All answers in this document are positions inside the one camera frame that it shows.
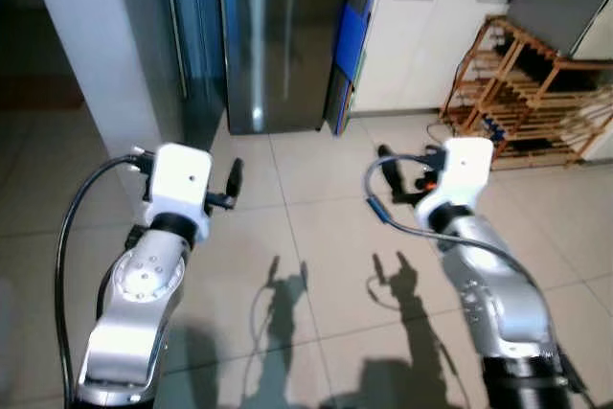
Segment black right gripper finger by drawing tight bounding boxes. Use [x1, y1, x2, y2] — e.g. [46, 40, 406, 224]
[377, 145, 405, 201]

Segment dark shoes in rack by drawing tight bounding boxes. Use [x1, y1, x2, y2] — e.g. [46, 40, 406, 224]
[477, 110, 514, 140]

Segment white kitchen cabinet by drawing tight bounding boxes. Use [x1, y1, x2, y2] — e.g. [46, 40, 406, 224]
[349, 0, 526, 114]

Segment blue folded board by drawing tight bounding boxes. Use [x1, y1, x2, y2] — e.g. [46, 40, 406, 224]
[327, 0, 376, 136]

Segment wooden slatted shoe rack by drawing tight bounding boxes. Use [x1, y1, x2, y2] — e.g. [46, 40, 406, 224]
[440, 14, 613, 171]

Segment stainless steel refrigerator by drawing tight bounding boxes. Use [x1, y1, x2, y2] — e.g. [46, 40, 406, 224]
[216, 0, 357, 136]

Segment tall grey cabinet panel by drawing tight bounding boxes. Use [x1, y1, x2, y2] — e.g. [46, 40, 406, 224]
[110, 0, 227, 157]

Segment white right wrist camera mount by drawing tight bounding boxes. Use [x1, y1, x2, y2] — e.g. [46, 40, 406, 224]
[415, 137, 495, 230]

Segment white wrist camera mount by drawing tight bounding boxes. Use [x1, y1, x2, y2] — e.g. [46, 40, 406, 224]
[143, 143, 215, 239]
[415, 137, 495, 230]

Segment grey right arm cable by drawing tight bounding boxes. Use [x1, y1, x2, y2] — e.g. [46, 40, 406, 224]
[362, 153, 543, 333]

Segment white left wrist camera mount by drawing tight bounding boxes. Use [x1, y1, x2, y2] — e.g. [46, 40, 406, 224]
[143, 143, 215, 239]

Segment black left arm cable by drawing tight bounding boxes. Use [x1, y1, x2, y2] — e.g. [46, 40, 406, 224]
[54, 148, 154, 409]

